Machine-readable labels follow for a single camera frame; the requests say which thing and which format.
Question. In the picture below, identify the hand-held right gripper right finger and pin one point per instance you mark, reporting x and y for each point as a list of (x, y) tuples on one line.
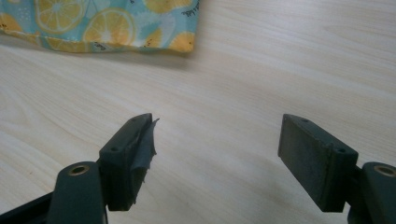
[(317, 165)]

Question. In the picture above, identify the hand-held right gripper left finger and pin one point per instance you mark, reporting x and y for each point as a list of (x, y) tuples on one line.
[(120, 174)]

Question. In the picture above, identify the lemon print blue cloth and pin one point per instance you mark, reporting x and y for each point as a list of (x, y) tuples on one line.
[(102, 25)]

